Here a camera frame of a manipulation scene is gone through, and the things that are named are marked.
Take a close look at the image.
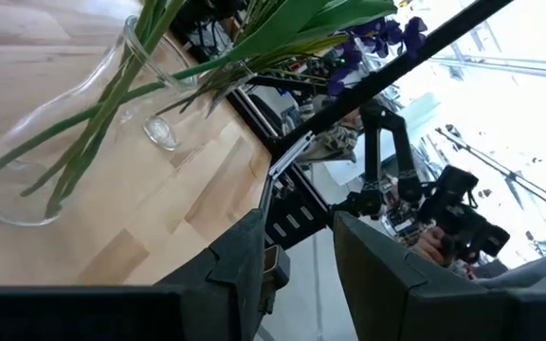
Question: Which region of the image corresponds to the person's hand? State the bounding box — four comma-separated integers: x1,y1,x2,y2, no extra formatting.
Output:
409,225,450,267

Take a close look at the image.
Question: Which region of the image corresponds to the black aluminium rig frame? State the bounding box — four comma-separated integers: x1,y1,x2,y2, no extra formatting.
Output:
171,0,516,252

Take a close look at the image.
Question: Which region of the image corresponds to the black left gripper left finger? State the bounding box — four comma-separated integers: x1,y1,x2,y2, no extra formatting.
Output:
0,208,265,341

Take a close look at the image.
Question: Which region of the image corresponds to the purple flower bunch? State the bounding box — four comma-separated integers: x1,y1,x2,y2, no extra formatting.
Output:
156,16,429,117

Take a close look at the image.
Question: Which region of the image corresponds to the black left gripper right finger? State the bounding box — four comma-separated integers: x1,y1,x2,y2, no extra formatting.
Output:
333,211,546,341

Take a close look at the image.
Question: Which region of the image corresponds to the yellow tulip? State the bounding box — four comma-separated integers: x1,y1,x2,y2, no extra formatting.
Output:
0,0,400,186

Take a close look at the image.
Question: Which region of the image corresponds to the clear glass vase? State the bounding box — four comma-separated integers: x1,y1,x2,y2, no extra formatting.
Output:
0,13,198,227
140,59,258,153

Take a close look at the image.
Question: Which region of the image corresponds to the silver metal bracket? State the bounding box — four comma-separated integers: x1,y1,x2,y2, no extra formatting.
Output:
268,131,316,180

